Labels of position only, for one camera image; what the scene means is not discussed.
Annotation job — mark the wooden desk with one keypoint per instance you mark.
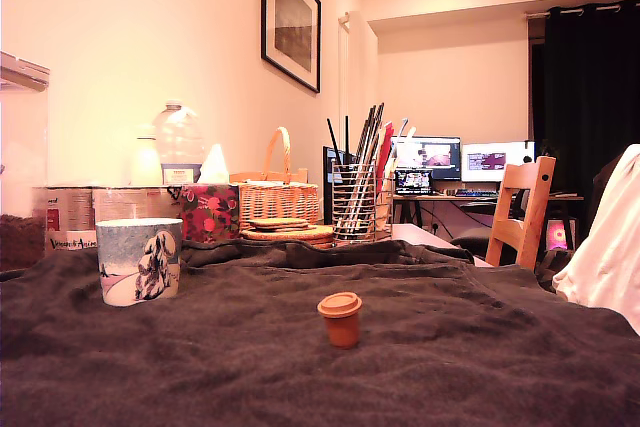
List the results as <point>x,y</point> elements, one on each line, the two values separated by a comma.
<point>445,198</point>

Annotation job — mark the square cork coaster stack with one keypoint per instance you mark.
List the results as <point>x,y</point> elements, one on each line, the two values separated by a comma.
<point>277,223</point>

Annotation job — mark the wooden chair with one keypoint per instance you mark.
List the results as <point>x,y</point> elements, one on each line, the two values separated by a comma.
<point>525,177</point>

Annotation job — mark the printed carton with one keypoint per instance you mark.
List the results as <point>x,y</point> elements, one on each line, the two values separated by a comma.
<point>135,204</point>
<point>65,207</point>

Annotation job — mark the floral tissue box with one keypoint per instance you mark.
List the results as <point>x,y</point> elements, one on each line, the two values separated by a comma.
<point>210,212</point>

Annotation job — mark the mug with snowy tree print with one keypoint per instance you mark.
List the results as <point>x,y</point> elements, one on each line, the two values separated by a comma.
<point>125,257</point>

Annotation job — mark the backlit keyboard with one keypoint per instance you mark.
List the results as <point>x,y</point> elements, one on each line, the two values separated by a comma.
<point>475,192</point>

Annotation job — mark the white fabric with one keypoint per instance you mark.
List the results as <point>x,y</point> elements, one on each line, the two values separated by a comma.
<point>610,247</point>

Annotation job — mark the white tissue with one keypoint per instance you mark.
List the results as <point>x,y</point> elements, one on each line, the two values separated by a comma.
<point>215,167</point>

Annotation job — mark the red flat utensil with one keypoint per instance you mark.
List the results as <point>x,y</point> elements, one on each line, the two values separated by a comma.
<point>386,147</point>

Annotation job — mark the large clear water bottle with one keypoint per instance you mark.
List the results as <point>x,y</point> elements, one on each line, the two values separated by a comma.
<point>180,137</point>

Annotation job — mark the small tablet screen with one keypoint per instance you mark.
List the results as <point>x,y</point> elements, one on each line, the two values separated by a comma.
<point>412,182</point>

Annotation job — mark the black framed picture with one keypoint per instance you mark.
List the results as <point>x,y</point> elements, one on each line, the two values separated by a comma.
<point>295,22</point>

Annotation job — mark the computer tower with glowing fan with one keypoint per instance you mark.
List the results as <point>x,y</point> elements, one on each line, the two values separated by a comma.
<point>557,236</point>

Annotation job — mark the round cork trivet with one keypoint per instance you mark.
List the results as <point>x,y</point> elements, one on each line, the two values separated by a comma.
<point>285,236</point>

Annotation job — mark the black-framed computer monitor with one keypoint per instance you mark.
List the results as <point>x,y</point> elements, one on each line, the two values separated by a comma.
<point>425,157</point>

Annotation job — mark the white utensil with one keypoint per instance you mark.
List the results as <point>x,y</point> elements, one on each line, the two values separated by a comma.
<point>403,127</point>

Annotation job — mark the white curtain rod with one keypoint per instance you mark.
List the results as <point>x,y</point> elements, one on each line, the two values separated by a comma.
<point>607,8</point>

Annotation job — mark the dark flat screen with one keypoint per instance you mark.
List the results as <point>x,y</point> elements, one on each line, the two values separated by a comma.
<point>327,187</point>

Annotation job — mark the dark grey cloth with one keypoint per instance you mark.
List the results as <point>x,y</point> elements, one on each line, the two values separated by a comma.
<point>300,372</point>

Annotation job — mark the orange coffee capsule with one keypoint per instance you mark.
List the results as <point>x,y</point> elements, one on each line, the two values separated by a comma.
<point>341,327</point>

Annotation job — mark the black stick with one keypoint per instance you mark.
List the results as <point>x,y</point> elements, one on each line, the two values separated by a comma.
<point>347,137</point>
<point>334,137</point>

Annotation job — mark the dark curtain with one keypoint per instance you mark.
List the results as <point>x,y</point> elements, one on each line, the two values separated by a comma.
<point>590,97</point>

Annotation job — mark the brown fuzzy mat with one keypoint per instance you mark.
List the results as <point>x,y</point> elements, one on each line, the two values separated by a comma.
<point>20,242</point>

